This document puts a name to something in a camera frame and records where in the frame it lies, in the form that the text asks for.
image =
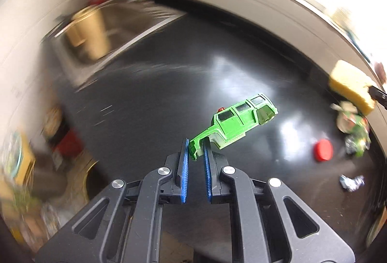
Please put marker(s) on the yellow cup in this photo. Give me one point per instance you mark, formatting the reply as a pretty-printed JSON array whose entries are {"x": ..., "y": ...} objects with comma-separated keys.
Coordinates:
[{"x": 87, "y": 36}]

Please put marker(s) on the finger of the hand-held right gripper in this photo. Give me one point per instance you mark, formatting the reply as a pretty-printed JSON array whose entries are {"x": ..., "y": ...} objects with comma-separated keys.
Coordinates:
[{"x": 378, "y": 93}]

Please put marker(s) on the stainless steel sink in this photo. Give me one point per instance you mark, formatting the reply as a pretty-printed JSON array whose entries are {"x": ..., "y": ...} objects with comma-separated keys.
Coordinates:
[{"x": 121, "y": 27}]

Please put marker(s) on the green plastic wrapper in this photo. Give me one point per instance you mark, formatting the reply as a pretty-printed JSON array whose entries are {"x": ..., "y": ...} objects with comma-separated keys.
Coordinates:
[{"x": 361, "y": 139}]

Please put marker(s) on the white tissue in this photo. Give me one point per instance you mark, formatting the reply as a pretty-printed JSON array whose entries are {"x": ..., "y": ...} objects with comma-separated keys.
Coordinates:
[{"x": 343, "y": 106}]

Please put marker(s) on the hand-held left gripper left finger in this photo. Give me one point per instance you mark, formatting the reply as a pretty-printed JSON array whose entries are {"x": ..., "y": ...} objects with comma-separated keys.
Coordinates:
[{"x": 184, "y": 172}]

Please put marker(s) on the yellow sponge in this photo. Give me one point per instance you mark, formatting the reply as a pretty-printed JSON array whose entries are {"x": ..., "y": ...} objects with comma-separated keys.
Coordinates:
[{"x": 347, "y": 78}]

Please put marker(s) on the small foil ball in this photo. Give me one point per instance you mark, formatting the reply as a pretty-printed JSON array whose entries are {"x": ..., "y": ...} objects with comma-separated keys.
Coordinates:
[{"x": 351, "y": 183}]

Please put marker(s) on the green toy car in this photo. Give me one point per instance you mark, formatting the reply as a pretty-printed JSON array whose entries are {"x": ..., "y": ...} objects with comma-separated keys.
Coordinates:
[{"x": 232, "y": 125}]

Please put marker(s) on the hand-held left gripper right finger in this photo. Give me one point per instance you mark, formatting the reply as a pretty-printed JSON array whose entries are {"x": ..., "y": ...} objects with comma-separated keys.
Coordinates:
[{"x": 208, "y": 178}]

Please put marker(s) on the red bottle cap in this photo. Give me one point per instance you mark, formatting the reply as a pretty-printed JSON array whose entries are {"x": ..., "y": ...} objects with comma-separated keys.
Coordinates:
[{"x": 323, "y": 150}]

